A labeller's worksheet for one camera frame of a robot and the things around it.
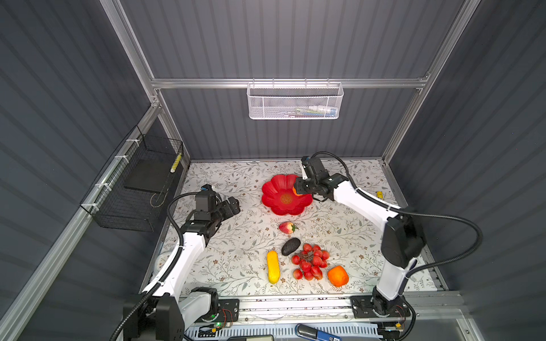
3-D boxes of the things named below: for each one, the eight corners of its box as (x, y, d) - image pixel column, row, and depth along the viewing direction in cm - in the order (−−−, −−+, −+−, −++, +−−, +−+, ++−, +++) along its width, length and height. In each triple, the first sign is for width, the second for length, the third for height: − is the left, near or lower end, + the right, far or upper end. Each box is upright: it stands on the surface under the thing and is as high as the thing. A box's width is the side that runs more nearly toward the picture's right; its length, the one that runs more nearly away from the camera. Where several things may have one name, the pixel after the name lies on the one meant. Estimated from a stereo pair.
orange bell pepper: (328, 287, 80) (331, 282, 75) (326, 271, 84) (329, 266, 79) (345, 287, 80) (349, 282, 75) (342, 271, 84) (346, 266, 79)
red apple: (279, 229, 95) (279, 224, 91) (285, 223, 97) (285, 218, 93) (289, 236, 93) (290, 232, 89) (294, 230, 95) (295, 225, 91)
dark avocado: (287, 258, 86) (287, 255, 84) (280, 251, 88) (280, 248, 86) (300, 244, 90) (301, 241, 88) (293, 238, 92) (294, 234, 89)
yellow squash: (269, 285, 81) (268, 282, 78) (266, 254, 88) (265, 251, 85) (281, 283, 81) (281, 280, 78) (277, 253, 89) (277, 249, 86)
